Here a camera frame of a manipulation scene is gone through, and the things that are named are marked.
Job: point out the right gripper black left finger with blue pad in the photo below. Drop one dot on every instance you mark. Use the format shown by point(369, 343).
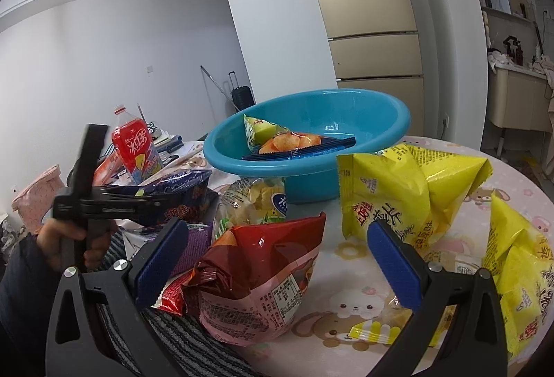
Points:
point(78, 343)

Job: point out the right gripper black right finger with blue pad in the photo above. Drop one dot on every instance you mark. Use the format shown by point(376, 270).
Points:
point(475, 342)

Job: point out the dark purple snack bag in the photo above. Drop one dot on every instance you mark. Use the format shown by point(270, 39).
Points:
point(188, 199)

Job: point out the red pink snack bag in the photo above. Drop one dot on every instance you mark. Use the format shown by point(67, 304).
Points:
point(248, 286)

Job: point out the yellow chip bag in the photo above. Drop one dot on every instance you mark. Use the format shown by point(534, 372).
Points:
point(417, 191)
point(259, 131)
point(520, 261)

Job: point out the navy orange chip bag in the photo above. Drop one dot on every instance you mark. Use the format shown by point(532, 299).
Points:
point(291, 145)

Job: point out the person's left hand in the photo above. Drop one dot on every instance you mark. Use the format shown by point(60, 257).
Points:
point(49, 241)

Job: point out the small red snack packet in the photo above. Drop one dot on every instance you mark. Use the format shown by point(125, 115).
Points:
point(171, 298)

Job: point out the pink fabric bag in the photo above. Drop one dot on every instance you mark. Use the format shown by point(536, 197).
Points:
point(34, 202)

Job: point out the yellow striped clear cracker bag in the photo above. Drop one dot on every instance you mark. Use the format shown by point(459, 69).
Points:
point(387, 326)

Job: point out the red label drink bottle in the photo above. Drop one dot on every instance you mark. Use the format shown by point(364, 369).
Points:
point(135, 146)

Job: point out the pink cartoon tablecloth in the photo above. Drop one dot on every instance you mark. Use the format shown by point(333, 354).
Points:
point(349, 308)

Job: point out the green striped clear cracker bag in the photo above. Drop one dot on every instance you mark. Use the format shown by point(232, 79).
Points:
point(250, 201)

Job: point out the black suitcase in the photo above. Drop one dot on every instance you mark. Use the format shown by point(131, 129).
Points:
point(242, 96)

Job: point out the beige bathroom vanity cabinet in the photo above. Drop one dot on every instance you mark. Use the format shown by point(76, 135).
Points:
point(518, 99)

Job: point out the beige refrigerator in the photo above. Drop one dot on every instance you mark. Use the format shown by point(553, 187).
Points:
point(375, 45)

